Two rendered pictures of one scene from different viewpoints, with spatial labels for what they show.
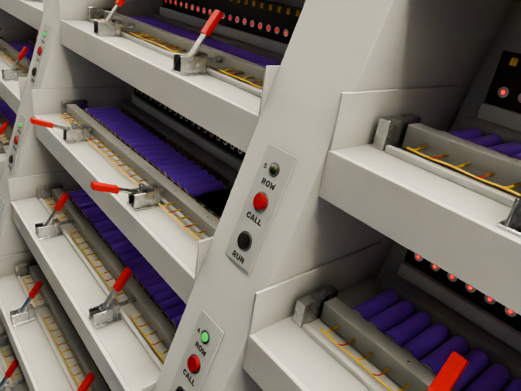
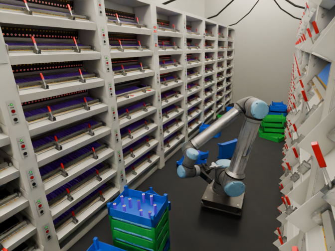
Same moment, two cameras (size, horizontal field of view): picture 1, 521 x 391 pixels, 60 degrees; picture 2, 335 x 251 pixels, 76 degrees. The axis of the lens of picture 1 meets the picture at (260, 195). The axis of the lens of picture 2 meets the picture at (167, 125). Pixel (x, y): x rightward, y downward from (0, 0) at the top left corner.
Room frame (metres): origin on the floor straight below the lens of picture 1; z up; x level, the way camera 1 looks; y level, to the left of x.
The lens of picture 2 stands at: (0.85, 2.23, 1.29)
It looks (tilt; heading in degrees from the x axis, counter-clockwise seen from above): 19 degrees down; 257
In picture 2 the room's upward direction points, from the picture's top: 3 degrees counter-clockwise
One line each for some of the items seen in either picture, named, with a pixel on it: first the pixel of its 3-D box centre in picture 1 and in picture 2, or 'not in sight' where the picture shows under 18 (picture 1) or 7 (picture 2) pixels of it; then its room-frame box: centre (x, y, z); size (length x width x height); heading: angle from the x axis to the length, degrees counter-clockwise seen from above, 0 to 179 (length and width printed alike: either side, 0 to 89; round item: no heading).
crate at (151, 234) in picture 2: not in sight; (139, 215); (0.80, 1.14, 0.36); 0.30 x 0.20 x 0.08; 144
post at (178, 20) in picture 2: not in sight; (178, 84); (0.02, -0.59, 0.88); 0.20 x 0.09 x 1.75; 138
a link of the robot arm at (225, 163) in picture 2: not in sight; (224, 171); (0.04, 0.78, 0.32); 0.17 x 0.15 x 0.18; 81
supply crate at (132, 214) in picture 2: not in sight; (138, 204); (0.80, 1.14, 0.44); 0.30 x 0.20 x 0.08; 144
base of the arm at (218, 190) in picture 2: not in sight; (223, 184); (0.04, 0.77, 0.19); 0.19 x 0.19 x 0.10
